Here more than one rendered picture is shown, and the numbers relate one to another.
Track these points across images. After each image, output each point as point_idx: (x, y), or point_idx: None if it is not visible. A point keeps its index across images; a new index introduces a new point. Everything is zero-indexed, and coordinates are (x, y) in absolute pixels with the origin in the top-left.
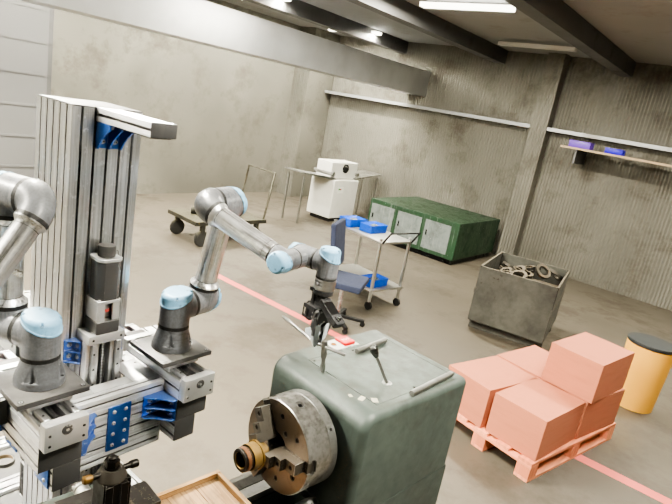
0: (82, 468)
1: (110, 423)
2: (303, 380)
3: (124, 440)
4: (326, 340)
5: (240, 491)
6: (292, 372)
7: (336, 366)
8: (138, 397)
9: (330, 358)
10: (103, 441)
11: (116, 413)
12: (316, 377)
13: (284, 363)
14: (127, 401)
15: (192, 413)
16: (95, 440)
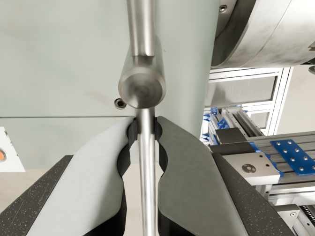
0: (305, 133)
1: (309, 158)
2: (211, 43)
3: (278, 143)
4: (123, 93)
5: None
6: (203, 95)
7: (63, 37)
8: (288, 177)
9: (54, 93)
10: (301, 146)
11: (310, 165)
12: (192, 9)
13: (195, 134)
14: (303, 175)
15: (226, 144)
16: (311, 149)
